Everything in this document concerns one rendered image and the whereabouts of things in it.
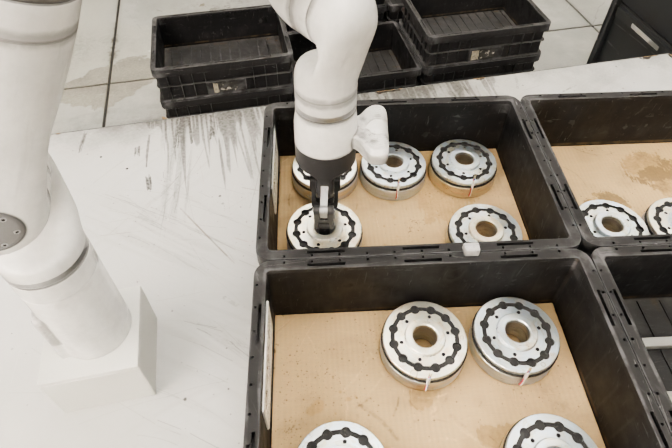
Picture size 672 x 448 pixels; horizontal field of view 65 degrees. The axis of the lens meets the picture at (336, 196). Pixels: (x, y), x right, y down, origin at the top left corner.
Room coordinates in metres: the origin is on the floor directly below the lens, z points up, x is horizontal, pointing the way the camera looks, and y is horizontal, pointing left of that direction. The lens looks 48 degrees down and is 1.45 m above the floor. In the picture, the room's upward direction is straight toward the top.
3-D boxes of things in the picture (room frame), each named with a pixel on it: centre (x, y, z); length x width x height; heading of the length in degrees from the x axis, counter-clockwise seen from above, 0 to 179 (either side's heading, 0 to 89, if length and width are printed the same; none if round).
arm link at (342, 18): (0.48, 0.00, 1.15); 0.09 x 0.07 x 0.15; 40
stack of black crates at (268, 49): (1.42, 0.35, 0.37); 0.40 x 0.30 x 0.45; 102
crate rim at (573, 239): (0.52, -0.10, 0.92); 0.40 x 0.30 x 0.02; 93
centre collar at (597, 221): (0.47, -0.39, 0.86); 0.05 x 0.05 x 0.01
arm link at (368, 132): (0.48, -0.01, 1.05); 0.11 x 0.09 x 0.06; 89
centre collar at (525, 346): (0.31, -0.22, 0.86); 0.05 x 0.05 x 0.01
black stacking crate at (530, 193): (0.52, -0.10, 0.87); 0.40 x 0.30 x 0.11; 93
